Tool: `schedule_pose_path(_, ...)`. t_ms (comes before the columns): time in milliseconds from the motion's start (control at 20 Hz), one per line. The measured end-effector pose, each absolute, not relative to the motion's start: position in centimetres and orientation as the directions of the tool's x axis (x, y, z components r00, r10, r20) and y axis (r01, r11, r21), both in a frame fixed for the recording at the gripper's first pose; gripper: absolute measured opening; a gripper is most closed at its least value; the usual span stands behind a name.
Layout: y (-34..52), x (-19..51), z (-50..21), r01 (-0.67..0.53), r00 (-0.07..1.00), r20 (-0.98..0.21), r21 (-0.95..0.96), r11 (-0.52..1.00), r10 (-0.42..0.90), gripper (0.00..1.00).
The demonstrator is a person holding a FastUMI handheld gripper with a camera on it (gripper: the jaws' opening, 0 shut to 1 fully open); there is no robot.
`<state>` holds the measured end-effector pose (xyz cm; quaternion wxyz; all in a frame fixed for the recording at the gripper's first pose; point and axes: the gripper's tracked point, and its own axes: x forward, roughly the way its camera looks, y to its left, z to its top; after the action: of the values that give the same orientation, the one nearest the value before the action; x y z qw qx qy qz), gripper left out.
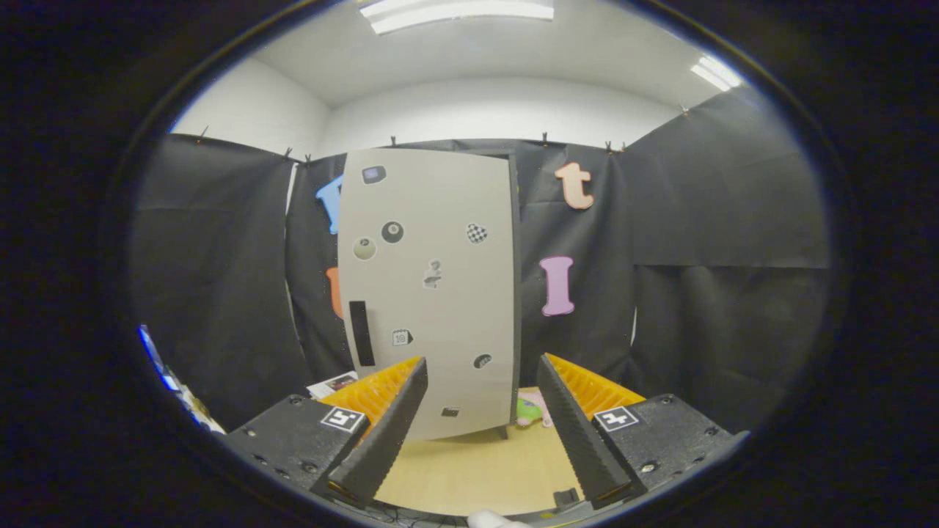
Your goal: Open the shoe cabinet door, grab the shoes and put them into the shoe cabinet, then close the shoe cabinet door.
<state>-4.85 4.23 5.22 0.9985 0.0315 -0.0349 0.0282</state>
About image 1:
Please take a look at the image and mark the row of black cloth clips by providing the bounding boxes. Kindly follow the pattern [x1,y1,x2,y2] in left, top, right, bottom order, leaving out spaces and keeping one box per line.
[197,105,690,162]

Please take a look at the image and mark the small ceiling light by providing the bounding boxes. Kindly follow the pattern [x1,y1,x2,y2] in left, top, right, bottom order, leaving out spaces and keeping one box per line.
[690,56,742,92]

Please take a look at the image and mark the pink and green plush toy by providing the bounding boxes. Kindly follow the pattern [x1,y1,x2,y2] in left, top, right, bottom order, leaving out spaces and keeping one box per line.
[516,390,553,429]

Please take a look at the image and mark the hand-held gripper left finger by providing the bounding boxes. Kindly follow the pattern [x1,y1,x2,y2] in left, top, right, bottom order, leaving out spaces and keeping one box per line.
[222,356,429,510]

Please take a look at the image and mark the blue and white packets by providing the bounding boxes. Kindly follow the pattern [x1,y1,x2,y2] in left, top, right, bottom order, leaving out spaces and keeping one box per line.
[138,325,224,435]

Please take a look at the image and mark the black backdrop cloth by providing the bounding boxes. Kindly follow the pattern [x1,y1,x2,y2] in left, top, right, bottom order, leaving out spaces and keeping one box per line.
[131,88,833,441]

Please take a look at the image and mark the grey shoe cabinet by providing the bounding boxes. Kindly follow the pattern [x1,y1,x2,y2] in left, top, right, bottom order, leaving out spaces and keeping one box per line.
[337,147,523,442]

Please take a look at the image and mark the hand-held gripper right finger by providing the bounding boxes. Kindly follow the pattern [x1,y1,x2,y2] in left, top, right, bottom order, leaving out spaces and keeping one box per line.
[536,353,750,511]

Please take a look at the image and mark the long ceiling light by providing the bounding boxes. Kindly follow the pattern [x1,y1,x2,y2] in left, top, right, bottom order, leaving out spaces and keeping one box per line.
[359,0,555,36]

